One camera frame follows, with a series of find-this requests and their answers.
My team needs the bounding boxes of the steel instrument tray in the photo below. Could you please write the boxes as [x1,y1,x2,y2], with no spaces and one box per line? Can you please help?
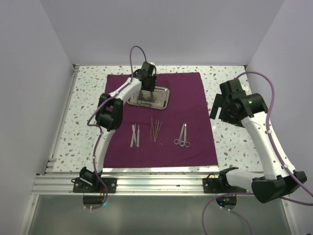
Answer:
[127,86,170,110]

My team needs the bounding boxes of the steel forceps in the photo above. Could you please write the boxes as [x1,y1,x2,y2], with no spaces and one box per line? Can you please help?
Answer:
[135,97,154,106]

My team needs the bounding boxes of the thin pointed steel tweezers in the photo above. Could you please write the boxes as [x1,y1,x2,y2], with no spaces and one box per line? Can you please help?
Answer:
[157,121,162,138]

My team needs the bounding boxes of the purple cloth wrap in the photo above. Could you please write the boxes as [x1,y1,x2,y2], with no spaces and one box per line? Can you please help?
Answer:
[104,72,218,168]

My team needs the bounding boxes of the steel surgical scissors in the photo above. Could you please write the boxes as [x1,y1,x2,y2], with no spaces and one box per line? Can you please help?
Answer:
[174,124,185,147]
[179,123,191,148]

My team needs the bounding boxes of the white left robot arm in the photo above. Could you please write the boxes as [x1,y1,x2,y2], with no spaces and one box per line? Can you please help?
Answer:
[79,62,157,192]

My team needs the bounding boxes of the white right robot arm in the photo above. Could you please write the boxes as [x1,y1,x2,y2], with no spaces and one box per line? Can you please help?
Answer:
[210,79,307,203]

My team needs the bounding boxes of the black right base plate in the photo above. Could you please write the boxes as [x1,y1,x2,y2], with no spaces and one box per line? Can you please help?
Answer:
[202,167,246,193]

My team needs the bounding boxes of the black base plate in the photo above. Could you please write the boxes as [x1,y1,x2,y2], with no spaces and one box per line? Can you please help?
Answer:
[202,167,246,193]
[71,177,117,193]

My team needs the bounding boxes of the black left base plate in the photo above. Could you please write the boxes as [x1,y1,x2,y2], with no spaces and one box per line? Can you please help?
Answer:
[71,177,117,193]

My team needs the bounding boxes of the aluminium frame rail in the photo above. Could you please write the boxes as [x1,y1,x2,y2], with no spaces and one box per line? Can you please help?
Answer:
[30,173,291,196]

